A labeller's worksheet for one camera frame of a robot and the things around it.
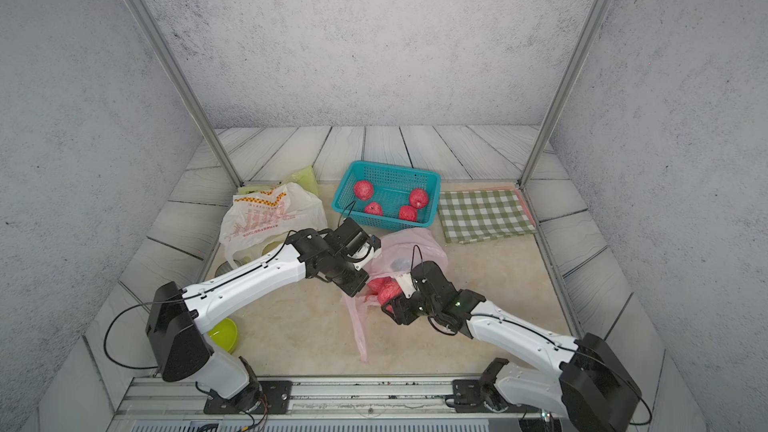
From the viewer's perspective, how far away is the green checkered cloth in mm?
1062

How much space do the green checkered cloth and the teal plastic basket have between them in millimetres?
63

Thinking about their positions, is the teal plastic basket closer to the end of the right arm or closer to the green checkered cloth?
the green checkered cloth

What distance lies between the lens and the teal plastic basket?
1068 millimetres
